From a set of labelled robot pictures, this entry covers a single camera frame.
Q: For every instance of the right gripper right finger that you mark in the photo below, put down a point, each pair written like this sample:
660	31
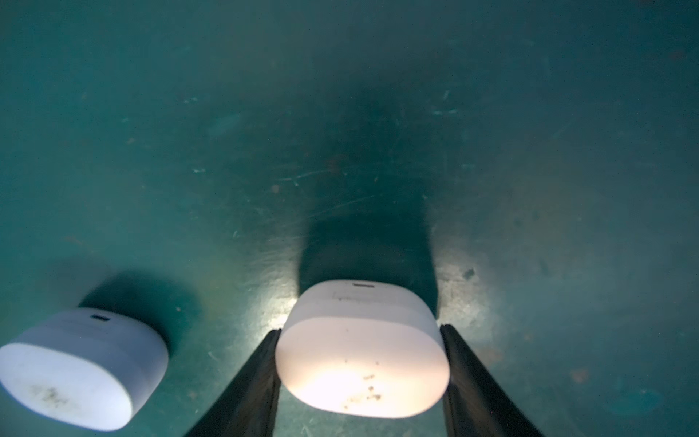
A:
474	404

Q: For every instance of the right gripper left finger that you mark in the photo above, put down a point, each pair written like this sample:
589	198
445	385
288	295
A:
249	405

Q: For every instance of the pink earbud charging case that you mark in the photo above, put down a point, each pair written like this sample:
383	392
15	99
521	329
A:
367	349

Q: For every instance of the purple earbud charging case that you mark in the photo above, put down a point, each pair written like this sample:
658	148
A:
85	367

